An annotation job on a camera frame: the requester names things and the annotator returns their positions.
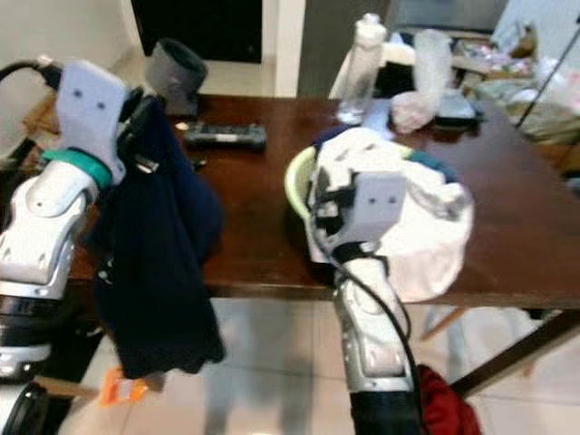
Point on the crumpled clear plastic bag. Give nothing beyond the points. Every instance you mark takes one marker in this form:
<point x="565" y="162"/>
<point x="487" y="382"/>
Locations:
<point x="421" y="86"/>

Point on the dark red cloth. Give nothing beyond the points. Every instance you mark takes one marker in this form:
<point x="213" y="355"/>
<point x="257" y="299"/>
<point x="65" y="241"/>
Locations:
<point x="449" y="403"/>

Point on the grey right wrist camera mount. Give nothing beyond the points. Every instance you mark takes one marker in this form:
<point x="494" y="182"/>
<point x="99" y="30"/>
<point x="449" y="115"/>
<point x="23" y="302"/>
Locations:
<point x="379" y="204"/>

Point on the clear plastic bottle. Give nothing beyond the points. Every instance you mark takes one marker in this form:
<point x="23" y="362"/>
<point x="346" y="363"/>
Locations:
<point x="362" y="68"/>

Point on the dark grey cylinder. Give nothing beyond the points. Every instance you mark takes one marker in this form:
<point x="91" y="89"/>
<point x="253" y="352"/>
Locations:
<point x="177" y="65"/>

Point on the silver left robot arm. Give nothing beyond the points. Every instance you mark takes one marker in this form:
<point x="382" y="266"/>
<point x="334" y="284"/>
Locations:
<point x="45" y="245"/>

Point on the teal cloth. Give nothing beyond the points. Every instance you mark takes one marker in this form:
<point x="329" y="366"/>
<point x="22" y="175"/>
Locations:
<point x="426" y="163"/>

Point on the black remote control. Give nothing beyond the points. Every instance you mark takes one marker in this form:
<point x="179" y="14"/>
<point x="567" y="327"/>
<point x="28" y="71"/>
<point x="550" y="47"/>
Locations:
<point x="225" y="136"/>

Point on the navy blue garment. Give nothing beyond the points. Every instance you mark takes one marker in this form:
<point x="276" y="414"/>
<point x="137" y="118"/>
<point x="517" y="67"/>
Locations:
<point x="154" y="272"/>

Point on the white garment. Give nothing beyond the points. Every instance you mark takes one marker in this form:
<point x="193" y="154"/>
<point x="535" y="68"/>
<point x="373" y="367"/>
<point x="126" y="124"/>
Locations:
<point x="435" y="254"/>

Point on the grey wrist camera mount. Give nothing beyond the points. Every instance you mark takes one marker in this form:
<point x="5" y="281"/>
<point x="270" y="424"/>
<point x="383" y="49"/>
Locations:
<point x="379" y="204"/>
<point x="95" y="109"/>

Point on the orange plastic wrapper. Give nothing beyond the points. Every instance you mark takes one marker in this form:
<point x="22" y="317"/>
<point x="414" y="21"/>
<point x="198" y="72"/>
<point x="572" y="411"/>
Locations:
<point x="125" y="385"/>

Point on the pale green basin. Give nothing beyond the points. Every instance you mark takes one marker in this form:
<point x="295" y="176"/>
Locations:
<point x="297" y="186"/>

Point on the brown cardboard box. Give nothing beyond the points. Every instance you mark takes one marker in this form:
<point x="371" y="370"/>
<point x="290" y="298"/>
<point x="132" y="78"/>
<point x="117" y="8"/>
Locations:
<point x="41" y="122"/>

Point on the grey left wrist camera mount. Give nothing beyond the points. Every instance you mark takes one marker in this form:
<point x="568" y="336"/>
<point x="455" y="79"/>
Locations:
<point x="95" y="109"/>

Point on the dark wooden table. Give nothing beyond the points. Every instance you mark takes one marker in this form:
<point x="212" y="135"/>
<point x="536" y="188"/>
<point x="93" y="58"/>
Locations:
<point x="254" y="208"/>

